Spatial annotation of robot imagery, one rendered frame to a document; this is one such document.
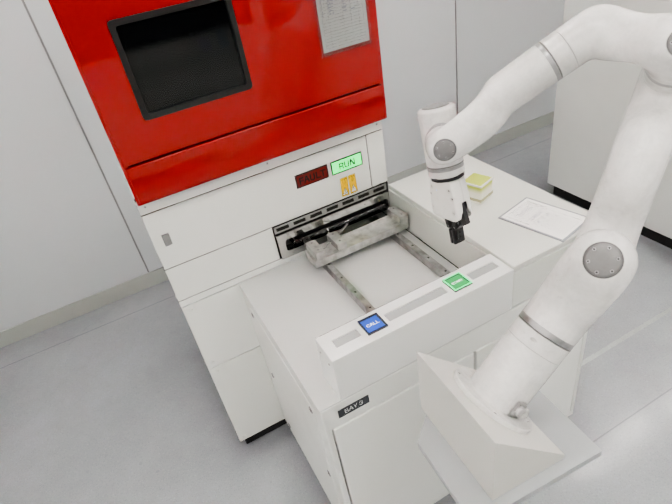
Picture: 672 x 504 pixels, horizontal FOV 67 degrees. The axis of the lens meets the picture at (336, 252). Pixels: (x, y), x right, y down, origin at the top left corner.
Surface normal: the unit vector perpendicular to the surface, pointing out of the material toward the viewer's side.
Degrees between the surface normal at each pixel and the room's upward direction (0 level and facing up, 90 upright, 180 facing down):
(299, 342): 0
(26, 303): 90
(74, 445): 0
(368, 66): 90
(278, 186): 90
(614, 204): 104
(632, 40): 53
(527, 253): 0
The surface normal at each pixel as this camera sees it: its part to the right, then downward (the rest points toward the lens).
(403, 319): -0.15, -0.80
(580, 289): -0.63, 0.49
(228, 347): 0.46, 0.45
